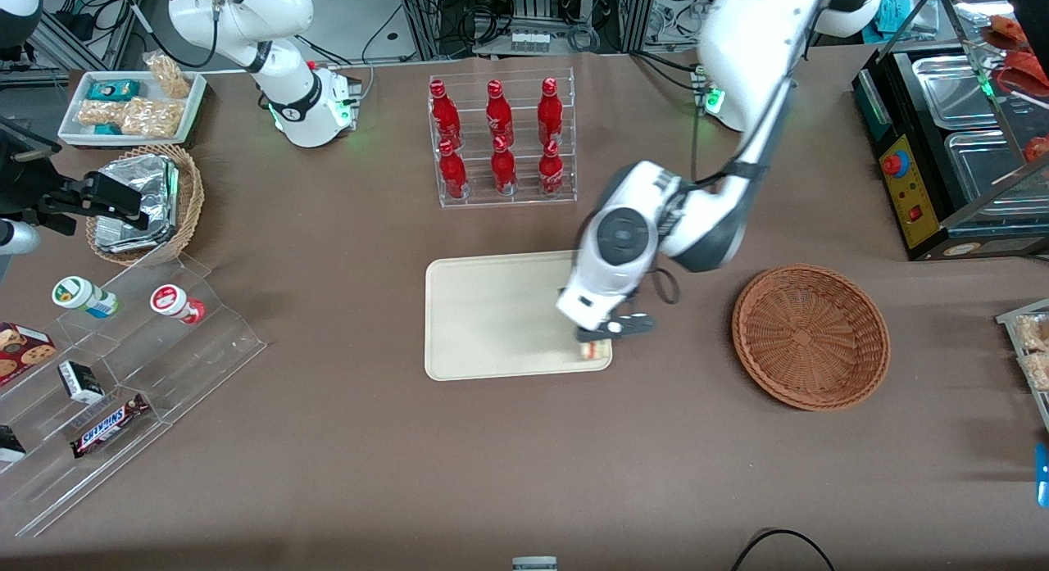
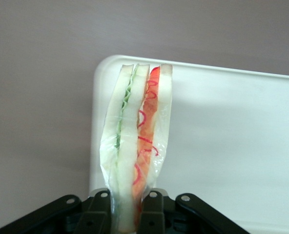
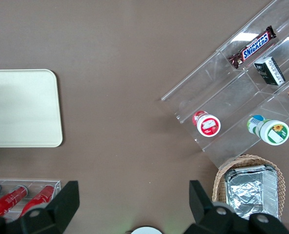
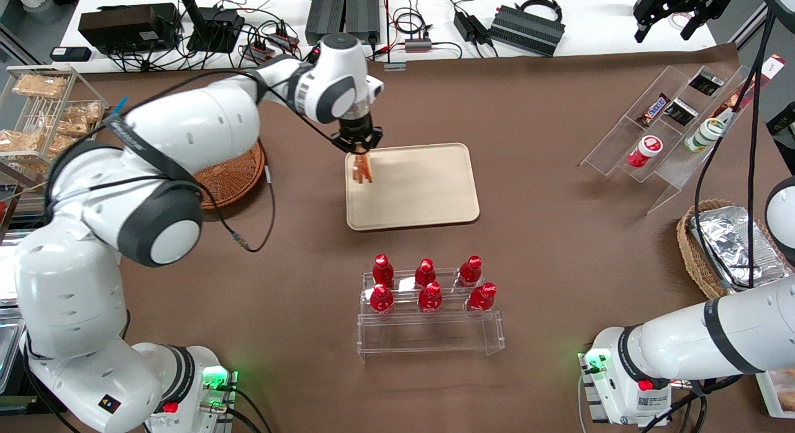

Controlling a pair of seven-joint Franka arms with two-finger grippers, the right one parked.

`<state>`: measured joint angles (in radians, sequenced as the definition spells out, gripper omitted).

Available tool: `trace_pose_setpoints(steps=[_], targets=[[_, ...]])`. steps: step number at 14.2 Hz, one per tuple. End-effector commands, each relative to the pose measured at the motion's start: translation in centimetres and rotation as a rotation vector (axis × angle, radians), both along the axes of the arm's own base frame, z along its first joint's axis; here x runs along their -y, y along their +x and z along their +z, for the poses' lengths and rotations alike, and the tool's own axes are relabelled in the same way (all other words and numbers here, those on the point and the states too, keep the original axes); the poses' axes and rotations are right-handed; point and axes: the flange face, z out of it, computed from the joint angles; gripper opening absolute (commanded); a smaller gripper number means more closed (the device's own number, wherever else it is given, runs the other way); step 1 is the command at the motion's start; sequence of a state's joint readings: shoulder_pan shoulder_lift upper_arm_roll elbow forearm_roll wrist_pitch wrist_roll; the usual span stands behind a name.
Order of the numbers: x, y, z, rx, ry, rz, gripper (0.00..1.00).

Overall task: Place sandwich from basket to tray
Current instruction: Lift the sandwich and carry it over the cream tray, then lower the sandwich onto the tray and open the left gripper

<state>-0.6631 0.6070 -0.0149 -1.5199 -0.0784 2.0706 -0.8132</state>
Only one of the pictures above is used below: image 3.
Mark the clear acrylic bottle holder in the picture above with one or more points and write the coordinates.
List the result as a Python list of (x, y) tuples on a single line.
[(32, 182)]

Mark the wicker basket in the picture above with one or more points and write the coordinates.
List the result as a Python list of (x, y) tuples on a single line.
[(219, 185)]

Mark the dark green small carton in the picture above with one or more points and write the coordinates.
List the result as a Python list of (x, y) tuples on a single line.
[(270, 72)]

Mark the white round disc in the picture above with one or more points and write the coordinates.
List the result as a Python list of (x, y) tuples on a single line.
[(147, 230)]

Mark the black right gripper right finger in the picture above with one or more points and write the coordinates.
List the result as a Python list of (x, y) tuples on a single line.
[(203, 214)]

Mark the green sunflower yogurt cup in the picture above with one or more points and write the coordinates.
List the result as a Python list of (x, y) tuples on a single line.
[(274, 131)]

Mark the aluminium foil container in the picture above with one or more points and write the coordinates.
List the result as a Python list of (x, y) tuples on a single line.
[(249, 192)]

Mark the clear acrylic tiered shelf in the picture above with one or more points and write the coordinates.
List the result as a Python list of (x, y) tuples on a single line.
[(222, 92)]

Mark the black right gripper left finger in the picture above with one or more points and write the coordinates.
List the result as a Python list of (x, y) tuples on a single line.
[(59, 207)]

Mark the Snickers chocolate bar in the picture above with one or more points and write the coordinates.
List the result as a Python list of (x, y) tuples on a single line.
[(254, 47)]

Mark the cream rectangular tray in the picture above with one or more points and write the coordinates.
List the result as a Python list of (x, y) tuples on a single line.
[(22, 109)]

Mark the red strawberry yogurt cup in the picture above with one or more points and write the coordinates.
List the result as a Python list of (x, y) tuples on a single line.
[(208, 125)]

